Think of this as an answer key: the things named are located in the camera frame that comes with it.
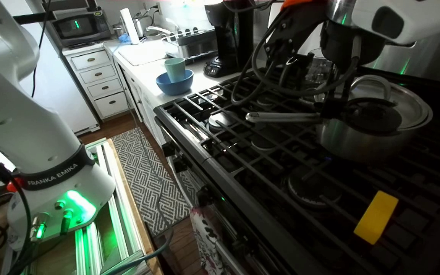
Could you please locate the blue bowl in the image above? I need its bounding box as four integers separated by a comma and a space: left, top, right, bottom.
156, 69, 194, 97

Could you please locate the white paper towel roll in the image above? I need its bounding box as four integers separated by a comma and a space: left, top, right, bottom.
121, 8, 139, 45

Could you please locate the hanging dish towel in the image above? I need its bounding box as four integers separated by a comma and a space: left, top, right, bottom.
188, 205, 247, 275

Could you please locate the grey patterned floor rug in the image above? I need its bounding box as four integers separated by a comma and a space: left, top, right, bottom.
111, 129, 189, 236

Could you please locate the black toaster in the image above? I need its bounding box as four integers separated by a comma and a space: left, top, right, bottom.
166, 28, 217, 63

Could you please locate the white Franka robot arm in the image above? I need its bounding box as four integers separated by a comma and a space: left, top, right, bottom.
0, 3, 114, 252

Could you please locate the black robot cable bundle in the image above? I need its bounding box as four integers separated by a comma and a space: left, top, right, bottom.
229, 10, 363, 121

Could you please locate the white cutting board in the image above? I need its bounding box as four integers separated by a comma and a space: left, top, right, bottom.
116, 40, 177, 66

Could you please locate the black gas stove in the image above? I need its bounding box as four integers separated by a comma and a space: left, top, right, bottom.
156, 60, 440, 275

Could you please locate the black microwave oven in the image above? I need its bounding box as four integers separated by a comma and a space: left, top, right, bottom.
50, 11, 111, 48

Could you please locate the stainless steel pot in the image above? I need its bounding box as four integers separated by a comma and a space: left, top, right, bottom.
244, 75, 434, 164

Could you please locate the white kitchen counter cabinet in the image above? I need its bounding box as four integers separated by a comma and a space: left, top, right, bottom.
110, 39, 241, 150

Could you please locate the white drawer cabinet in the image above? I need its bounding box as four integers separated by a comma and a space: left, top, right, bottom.
63, 43, 128, 121

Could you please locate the teal cup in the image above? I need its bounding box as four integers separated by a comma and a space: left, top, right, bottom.
163, 58, 185, 83

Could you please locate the black coffee maker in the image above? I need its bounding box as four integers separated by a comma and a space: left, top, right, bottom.
203, 0, 253, 78

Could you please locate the yellow sponge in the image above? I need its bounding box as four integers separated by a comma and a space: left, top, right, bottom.
354, 191, 399, 245

